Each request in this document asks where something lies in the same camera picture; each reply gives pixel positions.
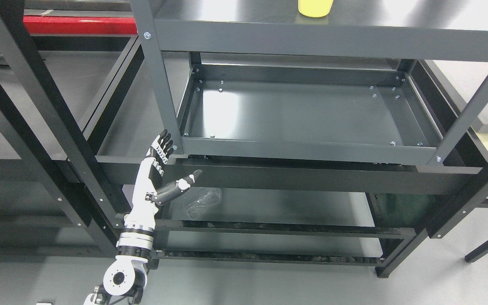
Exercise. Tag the grey metal shelf unit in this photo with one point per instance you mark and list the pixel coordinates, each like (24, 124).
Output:
(378, 97)

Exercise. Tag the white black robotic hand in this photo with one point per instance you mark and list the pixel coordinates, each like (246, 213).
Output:
(150, 192)

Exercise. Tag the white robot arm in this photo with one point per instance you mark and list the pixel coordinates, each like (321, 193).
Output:
(126, 277)

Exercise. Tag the black metal shelf rack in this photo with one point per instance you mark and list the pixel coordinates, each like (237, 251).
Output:
(59, 97)

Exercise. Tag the clear plastic bag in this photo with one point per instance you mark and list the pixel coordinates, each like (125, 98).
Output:
(199, 200)

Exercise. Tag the red metal beam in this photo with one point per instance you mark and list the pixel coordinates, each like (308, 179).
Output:
(103, 25)

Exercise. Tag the yellow plastic cup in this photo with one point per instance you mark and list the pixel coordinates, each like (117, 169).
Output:
(315, 8)

